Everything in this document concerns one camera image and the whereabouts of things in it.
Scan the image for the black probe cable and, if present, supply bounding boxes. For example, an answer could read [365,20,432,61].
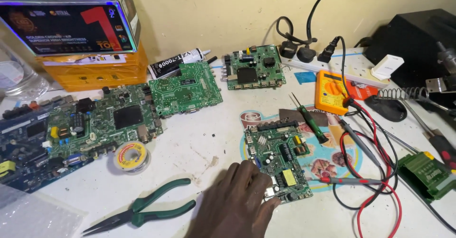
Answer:
[333,101,456,233]

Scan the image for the black three pin plug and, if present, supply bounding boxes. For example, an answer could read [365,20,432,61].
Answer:
[297,45,317,63]
[279,40,298,59]

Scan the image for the large green circuit board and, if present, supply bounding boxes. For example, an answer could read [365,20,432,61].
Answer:
[46,84,165,161]

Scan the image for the black printed carton box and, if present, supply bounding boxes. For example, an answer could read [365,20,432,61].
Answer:
[0,0,141,57]

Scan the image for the blue tape piece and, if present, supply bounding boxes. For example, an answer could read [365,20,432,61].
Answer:
[294,71,317,86]

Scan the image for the red probe cable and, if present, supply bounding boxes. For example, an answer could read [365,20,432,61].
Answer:
[339,99,402,238]

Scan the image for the orange card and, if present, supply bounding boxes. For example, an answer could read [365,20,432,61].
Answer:
[345,80,379,101]

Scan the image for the green circuit board square heatsink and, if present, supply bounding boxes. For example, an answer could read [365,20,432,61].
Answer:
[222,45,287,91]

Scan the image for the clear bubble wrap bag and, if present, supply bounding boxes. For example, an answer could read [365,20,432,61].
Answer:
[0,184,88,238]

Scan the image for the white charger adapter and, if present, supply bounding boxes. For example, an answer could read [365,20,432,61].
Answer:
[370,54,405,81]

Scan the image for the soldering iron coil stand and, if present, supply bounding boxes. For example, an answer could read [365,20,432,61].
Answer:
[364,86,430,122]

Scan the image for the orange multimeter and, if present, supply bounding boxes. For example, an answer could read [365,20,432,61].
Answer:
[314,70,352,116]

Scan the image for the red black handled screwdriver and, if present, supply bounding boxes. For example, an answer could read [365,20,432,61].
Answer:
[403,99,456,171]

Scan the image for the orange wrapped box stack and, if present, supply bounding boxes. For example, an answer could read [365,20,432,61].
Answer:
[36,41,149,92]

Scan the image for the black angled power plug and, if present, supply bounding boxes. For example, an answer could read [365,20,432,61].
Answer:
[317,37,341,63]

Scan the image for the green circuit board without heatsink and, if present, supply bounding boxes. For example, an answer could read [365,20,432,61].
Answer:
[148,62,224,118]

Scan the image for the black glue tube white cap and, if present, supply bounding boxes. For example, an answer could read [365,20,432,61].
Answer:
[148,48,211,80]

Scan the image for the metal clamp tool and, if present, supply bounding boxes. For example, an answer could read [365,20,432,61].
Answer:
[425,41,456,117]

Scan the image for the brown sandpaper piece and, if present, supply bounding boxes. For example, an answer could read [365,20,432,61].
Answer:
[279,108,330,128]

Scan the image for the black power cable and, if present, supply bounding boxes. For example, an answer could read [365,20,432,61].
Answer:
[276,0,338,46]

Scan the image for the black multimeter probe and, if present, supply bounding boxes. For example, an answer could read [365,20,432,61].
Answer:
[338,119,382,168]

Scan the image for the printed food picture mat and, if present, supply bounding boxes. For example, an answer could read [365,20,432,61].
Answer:
[239,104,364,193]

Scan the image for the white power strip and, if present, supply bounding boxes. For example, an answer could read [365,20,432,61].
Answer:
[280,47,391,89]

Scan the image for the solder wire spool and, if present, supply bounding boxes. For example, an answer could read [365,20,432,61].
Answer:
[113,141,152,175]

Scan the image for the green plastic device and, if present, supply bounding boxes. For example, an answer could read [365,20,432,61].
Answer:
[397,151,456,204]

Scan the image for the clear plastic bottle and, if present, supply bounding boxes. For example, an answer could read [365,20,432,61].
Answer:
[0,40,49,100]

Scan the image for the green handled long nose pliers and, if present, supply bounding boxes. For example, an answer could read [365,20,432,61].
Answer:
[81,178,197,237]

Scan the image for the small green circuit board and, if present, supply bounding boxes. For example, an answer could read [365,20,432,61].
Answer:
[244,120,314,205]

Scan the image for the red multimeter probe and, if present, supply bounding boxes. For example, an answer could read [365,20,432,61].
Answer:
[308,176,384,186]

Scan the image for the blue circuit board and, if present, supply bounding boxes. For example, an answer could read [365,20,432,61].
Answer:
[0,95,96,194]

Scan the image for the person's left hand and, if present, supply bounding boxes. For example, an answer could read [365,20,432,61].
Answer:
[185,160,282,238]

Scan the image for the green handled screwdriver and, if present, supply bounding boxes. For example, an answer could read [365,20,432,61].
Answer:
[291,92,329,144]

